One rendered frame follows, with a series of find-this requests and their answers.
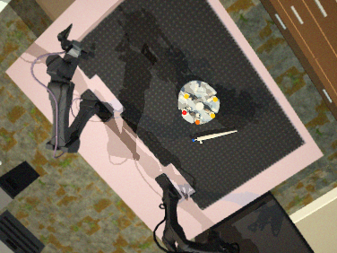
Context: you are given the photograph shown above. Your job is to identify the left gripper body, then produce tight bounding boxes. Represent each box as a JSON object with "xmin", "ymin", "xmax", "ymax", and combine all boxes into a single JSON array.
[{"xmin": 57, "ymin": 35, "xmax": 95, "ymax": 68}]

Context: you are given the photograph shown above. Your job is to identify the white pipette with yellow button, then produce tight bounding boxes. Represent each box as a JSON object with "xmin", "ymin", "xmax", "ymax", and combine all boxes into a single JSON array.
[
  {"xmin": 205, "ymin": 109, "xmax": 215, "ymax": 118},
  {"xmin": 207, "ymin": 95, "xmax": 218, "ymax": 102}
]

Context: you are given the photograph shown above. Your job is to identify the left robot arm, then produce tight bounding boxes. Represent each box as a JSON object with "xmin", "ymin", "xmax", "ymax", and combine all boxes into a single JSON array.
[{"xmin": 46, "ymin": 55, "xmax": 113, "ymax": 153}]

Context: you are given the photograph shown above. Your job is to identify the white pipette with blue push button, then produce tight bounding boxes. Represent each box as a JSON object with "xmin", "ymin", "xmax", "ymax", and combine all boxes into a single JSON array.
[{"xmin": 196, "ymin": 131, "xmax": 232, "ymax": 144}]

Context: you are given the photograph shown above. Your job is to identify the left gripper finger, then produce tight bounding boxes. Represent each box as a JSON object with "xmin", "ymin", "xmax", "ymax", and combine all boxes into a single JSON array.
[
  {"xmin": 58, "ymin": 23, "xmax": 73, "ymax": 39},
  {"xmin": 90, "ymin": 35, "xmax": 97, "ymax": 53}
]

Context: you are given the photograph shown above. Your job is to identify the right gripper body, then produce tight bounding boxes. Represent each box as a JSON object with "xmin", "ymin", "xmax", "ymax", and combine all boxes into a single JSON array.
[{"xmin": 205, "ymin": 230, "xmax": 220, "ymax": 243}]

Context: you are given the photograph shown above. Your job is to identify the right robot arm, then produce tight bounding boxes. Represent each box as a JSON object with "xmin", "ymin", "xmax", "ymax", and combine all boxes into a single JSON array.
[{"xmin": 155, "ymin": 173, "xmax": 238, "ymax": 253}]

